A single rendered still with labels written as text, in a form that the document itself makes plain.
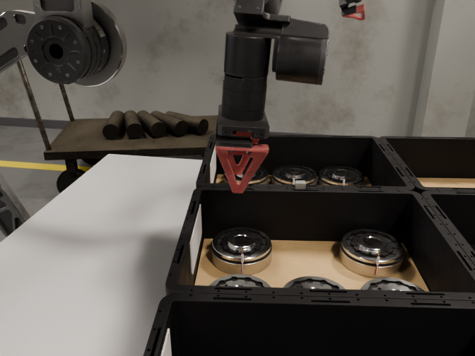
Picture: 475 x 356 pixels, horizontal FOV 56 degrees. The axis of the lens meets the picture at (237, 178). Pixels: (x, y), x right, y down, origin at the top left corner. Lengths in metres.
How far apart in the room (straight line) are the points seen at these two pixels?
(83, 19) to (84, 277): 0.54
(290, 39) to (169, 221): 0.72
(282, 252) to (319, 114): 3.02
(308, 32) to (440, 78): 2.96
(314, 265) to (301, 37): 0.39
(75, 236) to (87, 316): 0.30
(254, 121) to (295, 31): 0.12
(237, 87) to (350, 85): 3.18
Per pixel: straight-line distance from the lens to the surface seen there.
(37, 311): 0.96
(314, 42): 0.56
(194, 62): 3.82
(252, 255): 0.74
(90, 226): 1.20
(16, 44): 1.24
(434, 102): 3.54
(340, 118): 3.79
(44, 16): 1.09
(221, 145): 0.56
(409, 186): 0.87
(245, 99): 0.57
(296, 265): 0.78
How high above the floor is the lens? 1.28
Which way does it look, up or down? 24 degrees down
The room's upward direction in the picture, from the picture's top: straight up
